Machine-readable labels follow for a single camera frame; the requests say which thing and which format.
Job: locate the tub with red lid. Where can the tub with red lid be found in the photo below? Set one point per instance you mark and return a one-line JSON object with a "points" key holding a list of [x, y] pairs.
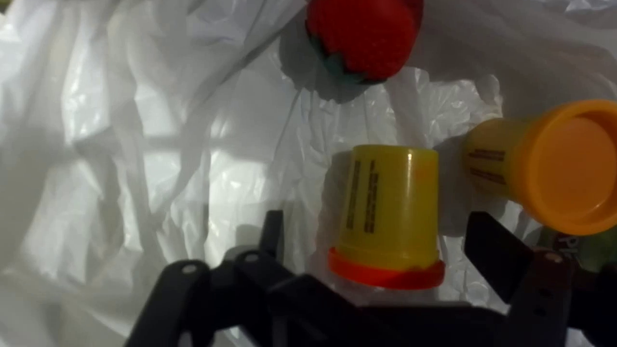
{"points": [[363, 35]]}

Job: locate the yellow tub orange lid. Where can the yellow tub orange lid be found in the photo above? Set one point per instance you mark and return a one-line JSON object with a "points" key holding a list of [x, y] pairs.
{"points": [[560, 174]]}

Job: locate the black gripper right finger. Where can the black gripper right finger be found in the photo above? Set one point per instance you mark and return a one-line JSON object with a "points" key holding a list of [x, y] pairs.
{"points": [[546, 309]]}

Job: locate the white plastic bag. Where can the white plastic bag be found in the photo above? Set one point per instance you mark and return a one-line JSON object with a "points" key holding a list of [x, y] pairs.
{"points": [[128, 128]]}

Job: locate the yellow tub orange-red lid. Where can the yellow tub orange-red lid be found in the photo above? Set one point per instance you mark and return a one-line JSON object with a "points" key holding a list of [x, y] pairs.
{"points": [[392, 205]]}

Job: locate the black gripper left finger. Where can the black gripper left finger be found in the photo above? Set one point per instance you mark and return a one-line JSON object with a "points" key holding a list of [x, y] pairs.
{"points": [[212, 309]]}

